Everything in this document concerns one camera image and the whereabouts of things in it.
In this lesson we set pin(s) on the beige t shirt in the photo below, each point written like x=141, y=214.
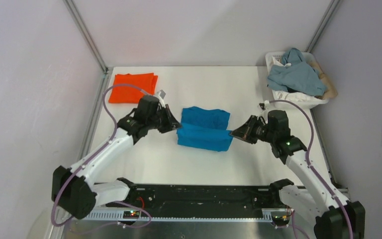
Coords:
x=330, y=91

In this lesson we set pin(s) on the left aluminium frame post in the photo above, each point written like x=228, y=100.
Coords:
x=85, y=33

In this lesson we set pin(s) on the folded orange t shirt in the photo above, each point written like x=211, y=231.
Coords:
x=133, y=87

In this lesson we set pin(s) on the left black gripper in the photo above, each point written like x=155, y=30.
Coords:
x=172, y=124

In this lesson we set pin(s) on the right aluminium frame post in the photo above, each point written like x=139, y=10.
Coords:
x=324, y=22

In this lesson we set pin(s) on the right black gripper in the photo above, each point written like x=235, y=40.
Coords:
x=245, y=132

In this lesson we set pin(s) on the grey blue t shirt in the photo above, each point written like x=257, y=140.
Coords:
x=294, y=74

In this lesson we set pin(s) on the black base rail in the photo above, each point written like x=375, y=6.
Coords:
x=214, y=203

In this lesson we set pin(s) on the aluminium frame post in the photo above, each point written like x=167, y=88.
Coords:
x=85, y=33
x=324, y=22

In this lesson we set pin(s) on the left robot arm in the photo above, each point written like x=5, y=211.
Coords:
x=75, y=189

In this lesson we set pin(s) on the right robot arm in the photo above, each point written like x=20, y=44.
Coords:
x=331, y=213

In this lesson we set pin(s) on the white laundry basket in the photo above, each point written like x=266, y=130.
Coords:
x=303, y=105

